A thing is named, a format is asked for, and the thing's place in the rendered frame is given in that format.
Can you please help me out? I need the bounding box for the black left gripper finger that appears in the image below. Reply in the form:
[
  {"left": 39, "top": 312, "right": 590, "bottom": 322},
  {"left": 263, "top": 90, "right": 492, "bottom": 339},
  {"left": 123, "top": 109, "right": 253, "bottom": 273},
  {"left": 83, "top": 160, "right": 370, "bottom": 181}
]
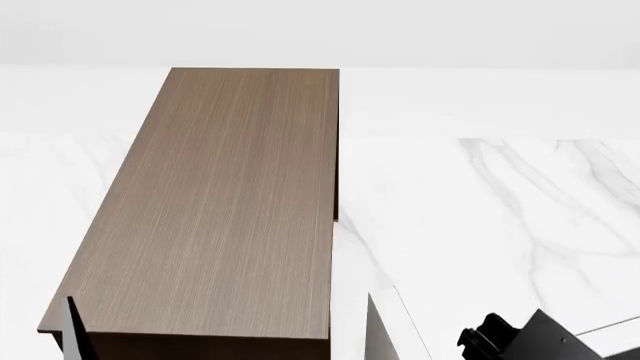
[{"left": 60, "top": 295, "right": 100, "bottom": 360}]

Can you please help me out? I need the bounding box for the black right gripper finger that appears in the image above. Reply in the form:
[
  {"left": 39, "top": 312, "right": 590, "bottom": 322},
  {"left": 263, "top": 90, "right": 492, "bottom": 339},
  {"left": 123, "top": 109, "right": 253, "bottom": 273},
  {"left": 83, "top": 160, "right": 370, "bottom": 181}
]
[
  {"left": 474, "top": 312, "right": 521, "bottom": 345},
  {"left": 456, "top": 327, "right": 505, "bottom": 360}
]

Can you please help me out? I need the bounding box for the brown wooden cabinet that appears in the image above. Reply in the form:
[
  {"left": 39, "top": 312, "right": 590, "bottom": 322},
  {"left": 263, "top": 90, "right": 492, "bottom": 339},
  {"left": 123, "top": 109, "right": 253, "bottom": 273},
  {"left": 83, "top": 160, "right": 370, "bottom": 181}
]
[{"left": 36, "top": 66, "right": 341, "bottom": 360}]

